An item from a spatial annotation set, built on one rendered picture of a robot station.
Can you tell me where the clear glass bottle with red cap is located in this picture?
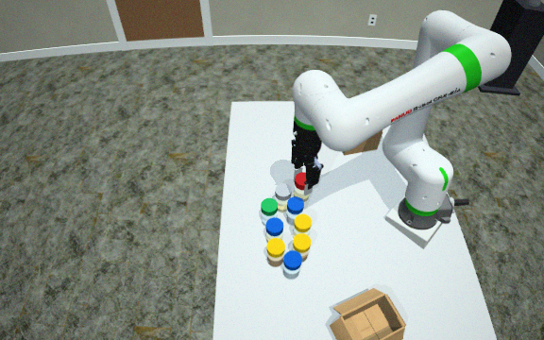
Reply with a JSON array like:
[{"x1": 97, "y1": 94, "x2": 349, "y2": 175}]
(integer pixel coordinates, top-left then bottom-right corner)
[{"x1": 293, "y1": 172, "x2": 310, "y2": 203}]

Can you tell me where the blue-capped bottle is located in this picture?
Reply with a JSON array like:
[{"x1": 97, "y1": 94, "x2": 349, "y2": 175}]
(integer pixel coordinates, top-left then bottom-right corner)
[
  {"x1": 265, "y1": 217, "x2": 283, "y2": 243},
  {"x1": 282, "y1": 250, "x2": 302, "y2": 280}
]

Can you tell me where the glass bottle with grey cap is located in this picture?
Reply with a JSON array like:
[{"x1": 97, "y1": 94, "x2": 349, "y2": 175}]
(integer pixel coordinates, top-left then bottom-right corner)
[{"x1": 275, "y1": 183, "x2": 292, "y2": 213}]

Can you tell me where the clear glass bottle with green cap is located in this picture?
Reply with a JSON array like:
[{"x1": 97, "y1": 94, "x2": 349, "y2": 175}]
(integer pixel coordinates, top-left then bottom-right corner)
[{"x1": 261, "y1": 198, "x2": 278, "y2": 227}]

